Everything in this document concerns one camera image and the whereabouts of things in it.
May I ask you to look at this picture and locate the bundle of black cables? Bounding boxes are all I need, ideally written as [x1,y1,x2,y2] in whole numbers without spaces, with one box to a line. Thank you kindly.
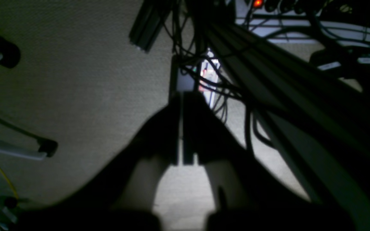
[159,0,275,151]

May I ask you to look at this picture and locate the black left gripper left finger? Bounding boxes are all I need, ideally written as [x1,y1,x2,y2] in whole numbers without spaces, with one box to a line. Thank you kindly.
[15,95,181,231]

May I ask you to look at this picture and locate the black extrusion piece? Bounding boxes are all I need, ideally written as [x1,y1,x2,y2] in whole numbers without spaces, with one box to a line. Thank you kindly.
[129,0,174,54]

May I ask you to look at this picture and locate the black aluminium frame rail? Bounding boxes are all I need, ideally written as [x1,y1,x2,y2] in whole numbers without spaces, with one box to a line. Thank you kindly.
[204,22,370,231]

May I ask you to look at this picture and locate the black power strip red switch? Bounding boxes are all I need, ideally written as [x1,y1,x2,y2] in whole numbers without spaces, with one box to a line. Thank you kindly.
[237,0,353,14]

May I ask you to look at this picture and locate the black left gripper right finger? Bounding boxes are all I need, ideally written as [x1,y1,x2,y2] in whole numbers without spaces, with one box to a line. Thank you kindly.
[183,92,356,231]

